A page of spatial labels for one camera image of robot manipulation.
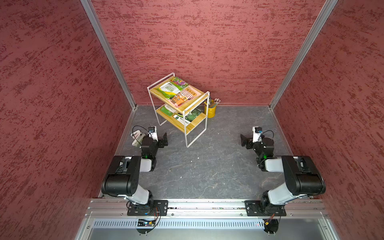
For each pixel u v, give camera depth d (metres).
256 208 0.74
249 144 0.84
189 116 0.93
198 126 0.90
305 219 0.76
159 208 0.74
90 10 0.71
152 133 0.80
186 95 0.80
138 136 0.99
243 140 0.85
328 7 0.71
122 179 0.45
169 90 0.82
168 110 0.95
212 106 1.06
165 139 0.91
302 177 0.47
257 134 0.81
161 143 0.84
